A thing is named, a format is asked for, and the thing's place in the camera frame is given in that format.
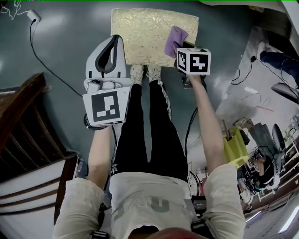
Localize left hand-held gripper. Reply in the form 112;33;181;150
82;34;132;127

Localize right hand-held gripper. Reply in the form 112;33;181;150
175;41;212;89

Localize purple cloth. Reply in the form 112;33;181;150
164;26;189;59

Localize cream upholstered stool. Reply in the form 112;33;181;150
111;8;200;69

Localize person's right forearm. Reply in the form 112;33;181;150
188;75;228;175

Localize person's left forearm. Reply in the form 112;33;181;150
88;126;118;188

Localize person's left white shoe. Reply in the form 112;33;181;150
130;64;144;85

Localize person's white shoe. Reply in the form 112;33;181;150
130;64;144;85
146;65;163;83

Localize dark teal floor mat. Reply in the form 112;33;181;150
0;0;253;155

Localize person's right white shoe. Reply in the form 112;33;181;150
146;65;163;83

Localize person's black striped trousers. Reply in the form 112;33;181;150
109;80;189;183

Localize white power strip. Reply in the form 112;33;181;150
27;10;42;23

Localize grey office chair base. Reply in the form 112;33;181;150
271;83;299;104

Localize yellow-green stool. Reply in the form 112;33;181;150
223;127;249;168

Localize dark wooden chair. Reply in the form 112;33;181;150
0;72;80;226

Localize person's cream shirt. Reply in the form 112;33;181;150
52;164;246;239

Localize black waist box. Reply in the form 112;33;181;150
191;196;208;217

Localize long black power cable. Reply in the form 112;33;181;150
29;21;84;98

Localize black wrist cable bundle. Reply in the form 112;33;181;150
83;113;111;132

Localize tangled white cord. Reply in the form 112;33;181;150
0;0;29;20

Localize black left shoulder strap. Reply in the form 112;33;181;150
92;202;111;239

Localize black shoulder strap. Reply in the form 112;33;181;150
92;202;111;239
190;219;209;234

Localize black right shoulder strap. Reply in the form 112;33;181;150
190;219;209;234

